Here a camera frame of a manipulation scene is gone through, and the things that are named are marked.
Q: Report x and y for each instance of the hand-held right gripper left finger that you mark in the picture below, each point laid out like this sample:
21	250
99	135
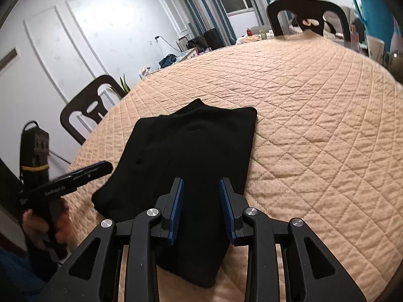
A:
177	210

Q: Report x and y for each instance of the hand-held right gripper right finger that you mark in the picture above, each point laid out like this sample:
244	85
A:
227	210

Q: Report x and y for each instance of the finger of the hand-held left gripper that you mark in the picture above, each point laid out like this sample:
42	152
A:
91	171

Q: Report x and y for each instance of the black pants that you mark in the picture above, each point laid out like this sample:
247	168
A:
189	148

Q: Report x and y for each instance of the person's left forearm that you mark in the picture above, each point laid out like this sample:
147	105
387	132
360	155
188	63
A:
19	273

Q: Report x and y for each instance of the person's left hand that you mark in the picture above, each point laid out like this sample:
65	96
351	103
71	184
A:
34	226

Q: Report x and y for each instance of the dark wooden chair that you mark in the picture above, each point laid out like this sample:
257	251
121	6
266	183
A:
314	4
67	116

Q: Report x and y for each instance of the green potted plant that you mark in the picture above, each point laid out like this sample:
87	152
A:
125	85

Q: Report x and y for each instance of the peach quilted blanket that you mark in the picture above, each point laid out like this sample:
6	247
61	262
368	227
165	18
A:
314	132

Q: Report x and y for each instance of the blue bag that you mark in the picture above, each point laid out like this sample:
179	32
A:
167	61

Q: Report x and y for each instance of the black luggage bag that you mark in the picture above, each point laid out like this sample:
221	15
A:
207	41

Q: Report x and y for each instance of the striped blue grey curtains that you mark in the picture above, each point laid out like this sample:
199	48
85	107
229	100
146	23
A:
201	6

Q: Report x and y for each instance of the glass jar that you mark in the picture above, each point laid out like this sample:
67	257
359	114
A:
395	66

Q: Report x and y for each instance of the beige armchair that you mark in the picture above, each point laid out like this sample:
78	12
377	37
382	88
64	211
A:
338	19

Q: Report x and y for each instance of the teal plastic pitcher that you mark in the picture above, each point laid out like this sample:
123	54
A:
377	6

